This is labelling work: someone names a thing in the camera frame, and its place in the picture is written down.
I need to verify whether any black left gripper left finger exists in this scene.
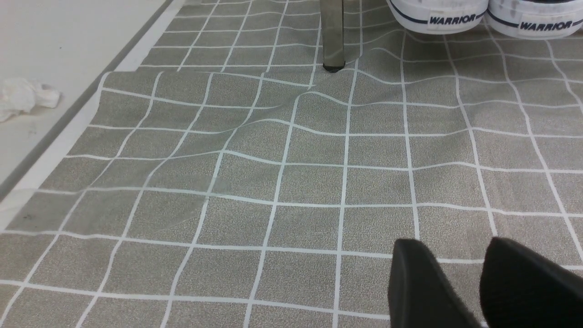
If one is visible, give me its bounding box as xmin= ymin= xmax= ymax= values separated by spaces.
xmin=388 ymin=239 xmax=481 ymax=328

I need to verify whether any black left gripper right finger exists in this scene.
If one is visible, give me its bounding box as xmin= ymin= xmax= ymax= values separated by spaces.
xmin=480 ymin=237 xmax=583 ymax=328

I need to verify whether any steel shoe rack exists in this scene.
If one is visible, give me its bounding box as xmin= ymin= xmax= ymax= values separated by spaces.
xmin=319 ymin=0 xmax=345 ymax=73

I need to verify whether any grey checked tablecloth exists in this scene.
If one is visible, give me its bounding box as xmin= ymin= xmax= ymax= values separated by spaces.
xmin=1 ymin=0 xmax=582 ymax=328

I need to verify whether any navy Warrior sneaker right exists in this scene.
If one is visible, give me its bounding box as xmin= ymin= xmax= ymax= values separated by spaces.
xmin=486 ymin=0 xmax=583 ymax=40

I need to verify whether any navy warrior sneaker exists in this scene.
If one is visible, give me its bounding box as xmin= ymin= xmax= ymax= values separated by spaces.
xmin=387 ymin=0 xmax=489 ymax=35
xmin=486 ymin=0 xmax=583 ymax=40

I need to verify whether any navy Warrior sneaker left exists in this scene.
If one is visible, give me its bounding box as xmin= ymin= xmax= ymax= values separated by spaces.
xmin=387 ymin=0 xmax=489 ymax=35

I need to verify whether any crumpled white tissue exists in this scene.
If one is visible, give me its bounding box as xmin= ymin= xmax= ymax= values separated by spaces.
xmin=0 ymin=77 xmax=61 ymax=123

